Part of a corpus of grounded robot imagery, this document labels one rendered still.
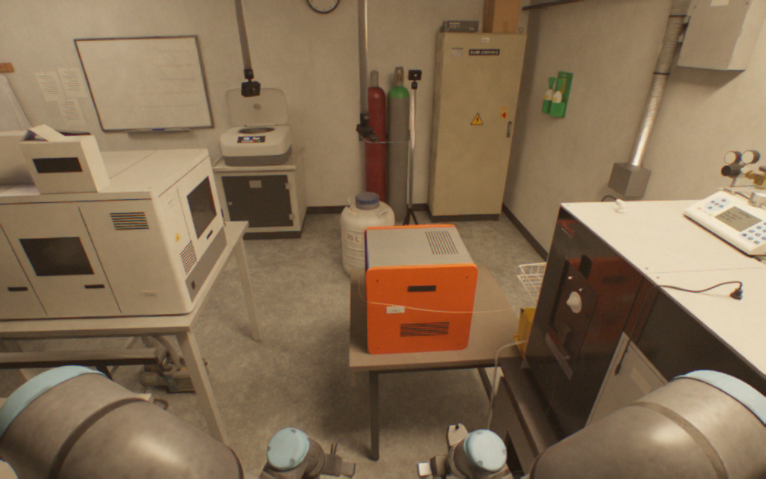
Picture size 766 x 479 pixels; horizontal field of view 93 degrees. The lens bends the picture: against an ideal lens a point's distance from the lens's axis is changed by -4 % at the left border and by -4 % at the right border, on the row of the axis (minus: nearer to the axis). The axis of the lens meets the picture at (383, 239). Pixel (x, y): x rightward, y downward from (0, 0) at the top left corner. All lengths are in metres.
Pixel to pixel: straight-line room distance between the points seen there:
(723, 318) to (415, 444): 1.67
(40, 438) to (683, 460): 0.61
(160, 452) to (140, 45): 4.45
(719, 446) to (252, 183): 3.76
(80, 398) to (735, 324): 1.00
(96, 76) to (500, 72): 4.03
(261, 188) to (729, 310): 3.59
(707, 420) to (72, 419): 0.63
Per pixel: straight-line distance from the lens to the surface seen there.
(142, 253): 1.63
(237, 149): 3.90
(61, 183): 1.65
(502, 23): 4.14
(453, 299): 1.53
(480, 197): 4.40
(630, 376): 1.09
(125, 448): 0.47
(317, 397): 2.47
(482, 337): 1.80
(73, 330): 1.92
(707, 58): 2.45
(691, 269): 1.08
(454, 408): 2.42
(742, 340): 0.90
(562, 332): 1.31
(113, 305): 1.84
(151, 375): 2.72
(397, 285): 1.45
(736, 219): 1.31
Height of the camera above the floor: 1.89
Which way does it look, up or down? 28 degrees down
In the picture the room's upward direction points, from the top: straight up
